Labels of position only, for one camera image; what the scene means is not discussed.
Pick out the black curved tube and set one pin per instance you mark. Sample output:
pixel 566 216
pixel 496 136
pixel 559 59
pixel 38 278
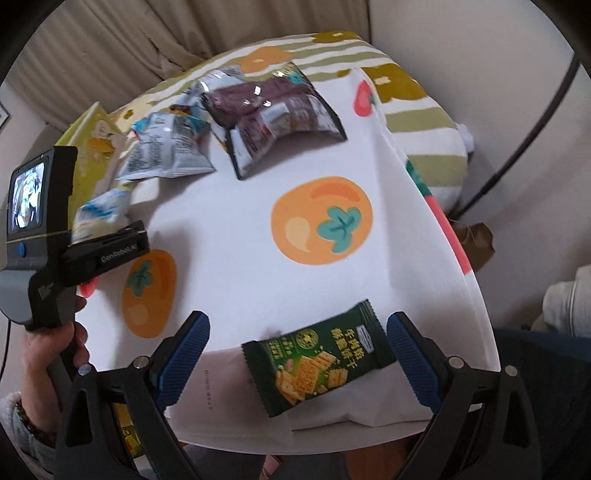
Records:
pixel 521 154

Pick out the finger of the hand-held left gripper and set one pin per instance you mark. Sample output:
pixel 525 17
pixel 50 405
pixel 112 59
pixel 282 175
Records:
pixel 129 230

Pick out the silver snack packet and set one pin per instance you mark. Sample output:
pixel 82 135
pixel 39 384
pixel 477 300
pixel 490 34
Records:
pixel 217 83

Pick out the floral striped blanket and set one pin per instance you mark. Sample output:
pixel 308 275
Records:
pixel 415 120

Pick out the dark blue cloth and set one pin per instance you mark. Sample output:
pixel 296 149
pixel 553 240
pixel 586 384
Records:
pixel 554 392

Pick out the beige curtain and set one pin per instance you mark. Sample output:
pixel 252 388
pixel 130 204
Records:
pixel 115 46

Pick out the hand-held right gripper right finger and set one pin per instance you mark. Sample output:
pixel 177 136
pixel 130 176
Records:
pixel 412 364

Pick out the green cracker packet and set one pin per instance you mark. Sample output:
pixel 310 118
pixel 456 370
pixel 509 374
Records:
pixel 314 360

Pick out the dark purple snack packet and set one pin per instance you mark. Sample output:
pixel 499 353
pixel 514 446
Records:
pixel 277 124

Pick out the small blue white packet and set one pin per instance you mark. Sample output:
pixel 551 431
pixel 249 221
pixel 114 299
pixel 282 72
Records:
pixel 99 212

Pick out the brown paper bag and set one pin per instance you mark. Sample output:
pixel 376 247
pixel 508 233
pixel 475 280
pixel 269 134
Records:
pixel 475 244

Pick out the person's left hand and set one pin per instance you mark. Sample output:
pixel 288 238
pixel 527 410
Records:
pixel 39 350

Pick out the light blue snack packet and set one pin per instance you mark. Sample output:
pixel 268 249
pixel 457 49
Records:
pixel 161 152

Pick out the green cardboard box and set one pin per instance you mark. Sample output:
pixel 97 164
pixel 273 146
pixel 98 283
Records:
pixel 87 157

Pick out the white orange-print tablecloth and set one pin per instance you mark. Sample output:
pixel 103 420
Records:
pixel 231 277

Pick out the yellow printed box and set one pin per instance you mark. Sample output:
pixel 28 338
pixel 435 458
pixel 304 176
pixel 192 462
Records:
pixel 127 429

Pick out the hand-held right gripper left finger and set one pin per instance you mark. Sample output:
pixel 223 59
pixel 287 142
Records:
pixel 184 364

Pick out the person's left forearm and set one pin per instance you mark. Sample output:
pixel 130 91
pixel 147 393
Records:
pixel 23 443

